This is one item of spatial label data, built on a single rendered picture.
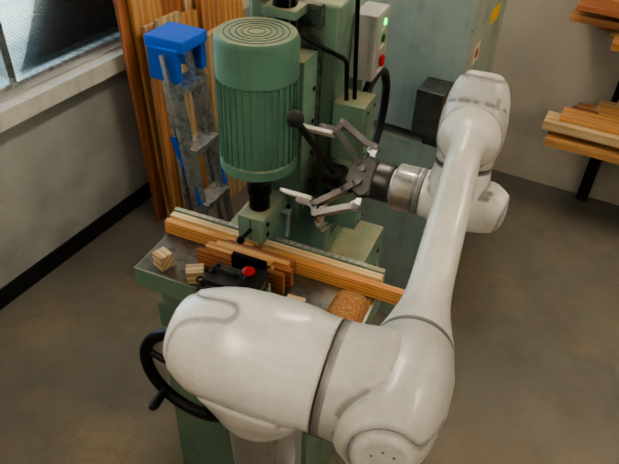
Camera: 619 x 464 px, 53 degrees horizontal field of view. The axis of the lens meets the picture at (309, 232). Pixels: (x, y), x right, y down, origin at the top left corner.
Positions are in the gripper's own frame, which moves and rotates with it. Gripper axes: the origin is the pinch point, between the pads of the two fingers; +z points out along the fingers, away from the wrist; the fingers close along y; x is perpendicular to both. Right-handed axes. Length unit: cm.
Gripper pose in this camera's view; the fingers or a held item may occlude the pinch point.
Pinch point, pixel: (297, 159)
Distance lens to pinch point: 125.0
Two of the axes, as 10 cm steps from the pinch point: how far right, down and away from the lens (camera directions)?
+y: 3.0, -9.5, 0.6
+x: -2.6, -1.5, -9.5
